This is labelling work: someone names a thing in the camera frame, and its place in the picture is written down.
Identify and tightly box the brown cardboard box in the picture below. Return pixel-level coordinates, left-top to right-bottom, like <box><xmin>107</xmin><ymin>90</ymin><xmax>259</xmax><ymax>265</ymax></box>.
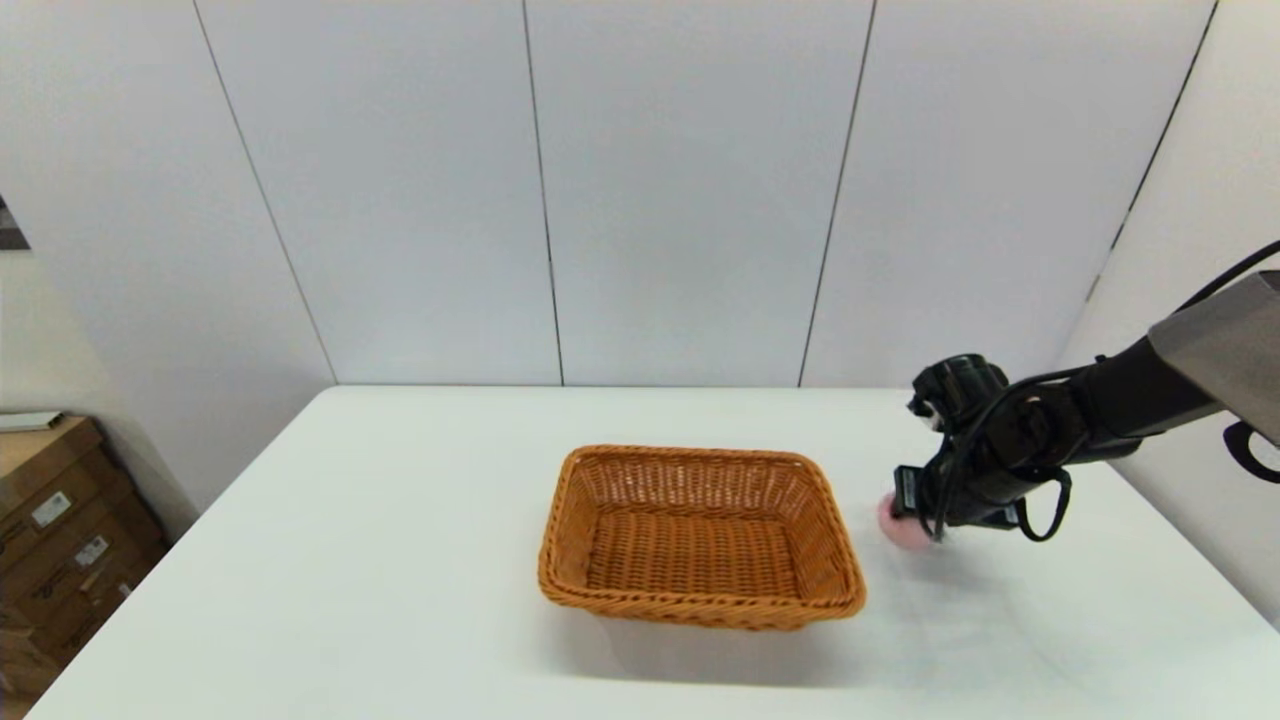
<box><xmin>0</xmin><ymin>622</ymin><xmax>63</xmax><ymax>707</ymax></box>
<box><xmin>0</xmin><ymin>417</ymin><xmax>109</xmax><ymax>509</ymax></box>
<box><xmin>0</xmin><ymin>520</ymin><xmax>169</xmax><ymax>666</ymax></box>
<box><xmin>0</xmin><ymin>470</ymin><xmax>151</xmax><ymax>593</ymax></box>

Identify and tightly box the pink toy peach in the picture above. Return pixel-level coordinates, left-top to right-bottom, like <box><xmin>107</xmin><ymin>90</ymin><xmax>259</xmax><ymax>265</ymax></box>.
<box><xmin>877</xmin><ymin>493</ymin><xmax>943</xmax><ymax>552</ymax></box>

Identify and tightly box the dark wall picture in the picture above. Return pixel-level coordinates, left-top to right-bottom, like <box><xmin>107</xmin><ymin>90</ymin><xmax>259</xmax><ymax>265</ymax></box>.
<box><xmin>0</xmin><ymin>194</ymin><xmax>32</xmax><ymax>252</ymax></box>

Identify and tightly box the orange woven wicker basket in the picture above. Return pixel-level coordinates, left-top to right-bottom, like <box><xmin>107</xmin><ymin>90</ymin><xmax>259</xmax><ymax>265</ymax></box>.
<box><xmin>537</xmin><ymin>444</ymin><xmax>868</xmax><ymax>632</ymax></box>

